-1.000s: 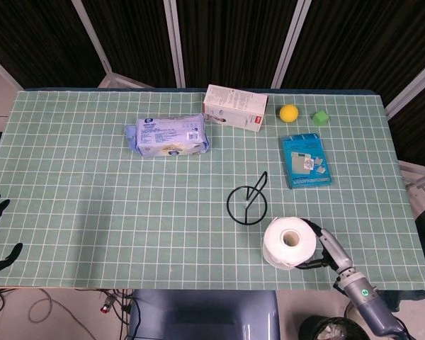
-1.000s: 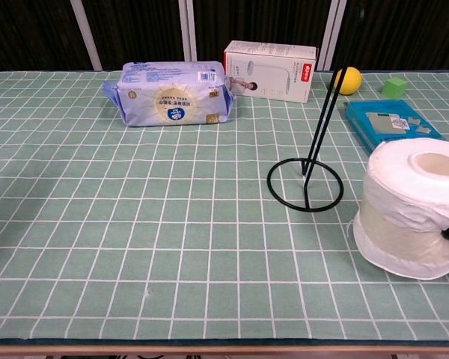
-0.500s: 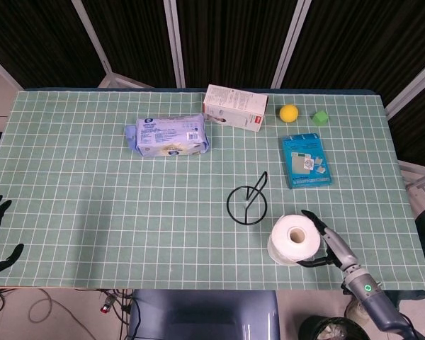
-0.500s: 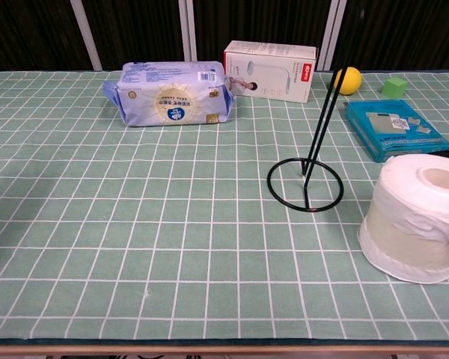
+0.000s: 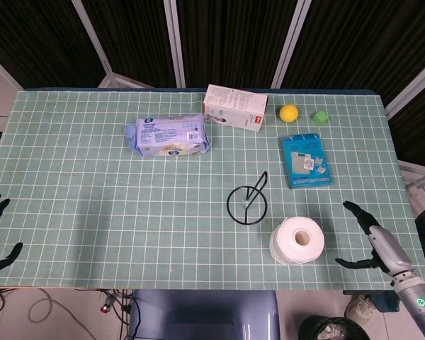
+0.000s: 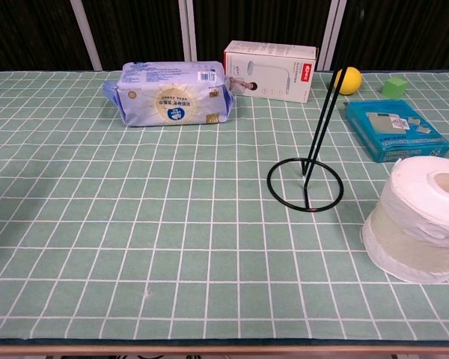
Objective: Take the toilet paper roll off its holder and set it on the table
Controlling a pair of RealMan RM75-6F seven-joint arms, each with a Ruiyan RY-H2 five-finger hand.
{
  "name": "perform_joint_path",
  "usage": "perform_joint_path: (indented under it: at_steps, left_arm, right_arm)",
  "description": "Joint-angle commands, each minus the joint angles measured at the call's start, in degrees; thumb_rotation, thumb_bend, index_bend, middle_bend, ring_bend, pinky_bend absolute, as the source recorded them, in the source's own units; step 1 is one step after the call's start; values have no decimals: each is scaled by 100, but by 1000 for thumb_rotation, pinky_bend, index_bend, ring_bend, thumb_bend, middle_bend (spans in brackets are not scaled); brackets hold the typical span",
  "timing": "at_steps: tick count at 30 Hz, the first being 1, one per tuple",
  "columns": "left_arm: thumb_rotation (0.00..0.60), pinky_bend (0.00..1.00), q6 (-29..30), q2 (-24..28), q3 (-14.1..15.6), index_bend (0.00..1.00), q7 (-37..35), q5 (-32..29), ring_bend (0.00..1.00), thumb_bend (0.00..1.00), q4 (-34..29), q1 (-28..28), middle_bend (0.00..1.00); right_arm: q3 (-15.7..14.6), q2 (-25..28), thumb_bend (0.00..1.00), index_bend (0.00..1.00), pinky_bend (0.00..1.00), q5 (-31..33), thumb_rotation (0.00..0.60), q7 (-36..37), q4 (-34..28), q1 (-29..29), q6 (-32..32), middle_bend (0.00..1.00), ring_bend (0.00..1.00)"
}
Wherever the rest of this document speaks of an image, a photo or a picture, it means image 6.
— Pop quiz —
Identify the white toilet paper roll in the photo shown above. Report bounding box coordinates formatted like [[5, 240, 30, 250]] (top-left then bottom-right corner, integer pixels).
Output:
[[361, 156, 449, 283]]

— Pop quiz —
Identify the green checked tablecloth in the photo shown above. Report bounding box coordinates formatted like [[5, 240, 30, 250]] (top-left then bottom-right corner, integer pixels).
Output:
[[0, 69, 449, 342]]

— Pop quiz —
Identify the pale blue tissue pack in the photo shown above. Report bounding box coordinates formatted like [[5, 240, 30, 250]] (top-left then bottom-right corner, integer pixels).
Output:
[[103, 61, 236, 129]]

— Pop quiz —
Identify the white desk lamp box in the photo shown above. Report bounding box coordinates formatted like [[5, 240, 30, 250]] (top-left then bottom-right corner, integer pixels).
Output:
[[223, 40, 318, 104]]

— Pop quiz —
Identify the yellow ball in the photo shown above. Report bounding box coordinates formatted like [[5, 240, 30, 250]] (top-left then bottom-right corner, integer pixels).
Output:
[[332, 67, 363, 95]]

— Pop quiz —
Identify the dark folding screen panel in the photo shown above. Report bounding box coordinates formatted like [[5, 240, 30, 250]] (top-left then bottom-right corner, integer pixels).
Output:
[[81, 0, 192, 71], [0, 0, 95, 72], [340, 0, 449, 73], [192, 0, 338, 71]]

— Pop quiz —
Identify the teal flat cardboard box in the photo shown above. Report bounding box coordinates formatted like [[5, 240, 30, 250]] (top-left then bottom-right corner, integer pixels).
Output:
[[344, 99, 449, 164]]

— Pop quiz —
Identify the green cube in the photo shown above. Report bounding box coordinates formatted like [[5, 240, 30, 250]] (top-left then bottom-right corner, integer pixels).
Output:
[[381, 76, 408, 99]]

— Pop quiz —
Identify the black wire paper holder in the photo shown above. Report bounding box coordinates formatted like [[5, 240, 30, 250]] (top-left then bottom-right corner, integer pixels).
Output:
[[266, 67, 345, 213]]

